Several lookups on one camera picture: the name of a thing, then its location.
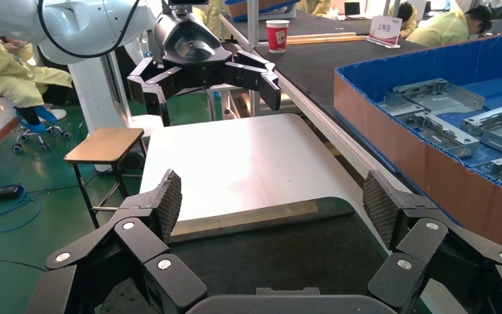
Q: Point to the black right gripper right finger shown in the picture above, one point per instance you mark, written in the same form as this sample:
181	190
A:
424	242

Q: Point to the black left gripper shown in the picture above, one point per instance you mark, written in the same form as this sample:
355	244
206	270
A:
190	43

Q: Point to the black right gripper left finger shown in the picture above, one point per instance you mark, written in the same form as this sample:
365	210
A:
138	242

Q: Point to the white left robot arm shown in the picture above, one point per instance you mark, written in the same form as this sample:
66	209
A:
86	17

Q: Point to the blue corrugated box orange outside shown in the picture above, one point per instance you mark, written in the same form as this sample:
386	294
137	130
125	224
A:
450	195

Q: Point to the brown box blue rim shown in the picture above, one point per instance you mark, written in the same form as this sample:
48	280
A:
251	8

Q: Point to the standing person yellow coat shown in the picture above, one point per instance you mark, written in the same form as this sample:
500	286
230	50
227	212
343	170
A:
212	17

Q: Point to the red paper cup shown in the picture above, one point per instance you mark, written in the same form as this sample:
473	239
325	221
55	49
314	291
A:
278	39

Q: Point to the wooden top metal stool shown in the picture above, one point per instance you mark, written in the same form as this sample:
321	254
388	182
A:
103	145

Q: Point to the white robot torso column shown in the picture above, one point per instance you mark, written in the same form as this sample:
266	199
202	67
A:
95	95

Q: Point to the thin wooden slat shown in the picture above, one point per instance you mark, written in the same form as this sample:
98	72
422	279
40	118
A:
320	40
320	35

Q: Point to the black work mat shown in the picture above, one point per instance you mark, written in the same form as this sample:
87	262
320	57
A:
277	260

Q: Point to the black power adapter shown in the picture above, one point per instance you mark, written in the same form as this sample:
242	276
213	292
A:
4	193

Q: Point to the office chair caster base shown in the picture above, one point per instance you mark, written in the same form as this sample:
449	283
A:
39	135

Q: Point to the dark laptop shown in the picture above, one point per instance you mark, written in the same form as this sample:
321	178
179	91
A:
352	9

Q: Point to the seated person yellow coat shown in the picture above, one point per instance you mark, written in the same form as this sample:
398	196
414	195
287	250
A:
17	82

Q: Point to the red base acrylic sign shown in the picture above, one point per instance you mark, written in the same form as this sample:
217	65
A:
385	28

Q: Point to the bent over person yellow coat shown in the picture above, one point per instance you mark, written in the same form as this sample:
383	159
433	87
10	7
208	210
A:
441	30

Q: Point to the dark haired person yellow coat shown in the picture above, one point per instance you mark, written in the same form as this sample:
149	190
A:
407	21

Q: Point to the white aluminium table frame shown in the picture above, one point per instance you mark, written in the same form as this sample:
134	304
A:
320	125

